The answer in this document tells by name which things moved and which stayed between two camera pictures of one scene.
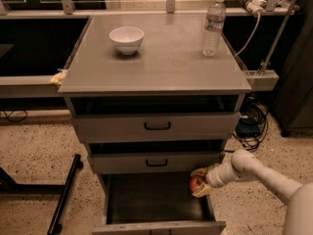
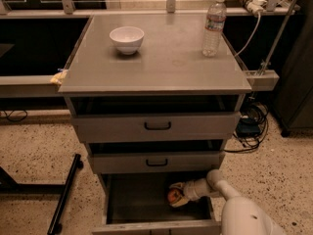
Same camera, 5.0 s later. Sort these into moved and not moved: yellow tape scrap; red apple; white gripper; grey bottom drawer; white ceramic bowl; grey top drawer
Moved: white gripper; red apple
Not moved: yellow tape scrap; grey top drawer; grey bottom drawer; white ceramic bowl
